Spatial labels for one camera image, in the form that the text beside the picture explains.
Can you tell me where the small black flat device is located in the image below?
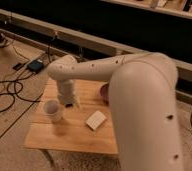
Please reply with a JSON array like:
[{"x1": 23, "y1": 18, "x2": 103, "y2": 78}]
[{"x1": 13, "y1": 63, "x2": 25, "y2": 71}]

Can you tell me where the white plastic cup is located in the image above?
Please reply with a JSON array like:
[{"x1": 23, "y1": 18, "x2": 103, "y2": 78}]
[{"x1": 43, "y1": 100, "x2": 61, "y2": 123}]

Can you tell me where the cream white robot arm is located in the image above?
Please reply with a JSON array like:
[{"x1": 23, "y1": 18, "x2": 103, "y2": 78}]
[{"x1": 48, "y1": 52, "x2": 184, "y2": 171}]

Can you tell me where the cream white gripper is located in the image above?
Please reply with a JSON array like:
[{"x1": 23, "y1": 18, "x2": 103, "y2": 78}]
[{"x1": 57, "y1": 80, "x2": 80, "y2": 108}]

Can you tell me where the white rectangular block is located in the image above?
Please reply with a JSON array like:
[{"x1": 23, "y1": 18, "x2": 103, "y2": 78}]
[{"x1": 85, "y1": 111, "x2": 107, "y2": 131}]

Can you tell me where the wooden board table top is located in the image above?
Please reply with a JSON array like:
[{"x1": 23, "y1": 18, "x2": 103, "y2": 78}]
[{"x1": 25, "y1": 79, "x2": 117, "y2": 155}]

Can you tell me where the dark red bowl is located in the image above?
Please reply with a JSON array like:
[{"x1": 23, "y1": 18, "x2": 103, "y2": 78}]
[{"x1": 100, "y1": 84, "x2": 109, "y2": 103}]

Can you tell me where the black power adapter box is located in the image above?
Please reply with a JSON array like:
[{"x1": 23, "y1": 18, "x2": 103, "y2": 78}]
[{"x1": 27, "y1": 60, "x2": 44, "y2": 73}]

